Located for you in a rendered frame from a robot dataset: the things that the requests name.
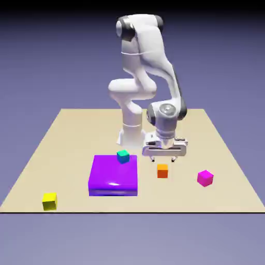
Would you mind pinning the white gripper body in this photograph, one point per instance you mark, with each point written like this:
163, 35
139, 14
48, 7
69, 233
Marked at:
163, 151

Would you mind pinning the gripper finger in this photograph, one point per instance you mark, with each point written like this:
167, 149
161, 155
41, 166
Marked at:
173, 159
152, 159

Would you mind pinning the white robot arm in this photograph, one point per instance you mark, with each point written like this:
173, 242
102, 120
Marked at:
145, 51

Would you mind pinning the small orange cube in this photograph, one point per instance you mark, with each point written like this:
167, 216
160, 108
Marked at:
162, 171

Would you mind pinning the small teal cube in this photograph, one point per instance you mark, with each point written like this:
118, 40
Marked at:
123, 157

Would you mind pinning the small magenta cube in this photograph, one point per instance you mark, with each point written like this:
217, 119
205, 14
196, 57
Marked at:
205, 178

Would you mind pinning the small yellow cube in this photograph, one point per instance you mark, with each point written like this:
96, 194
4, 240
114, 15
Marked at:
49, 201

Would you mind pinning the large purple box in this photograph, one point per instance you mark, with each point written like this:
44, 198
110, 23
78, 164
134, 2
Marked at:
113, 176

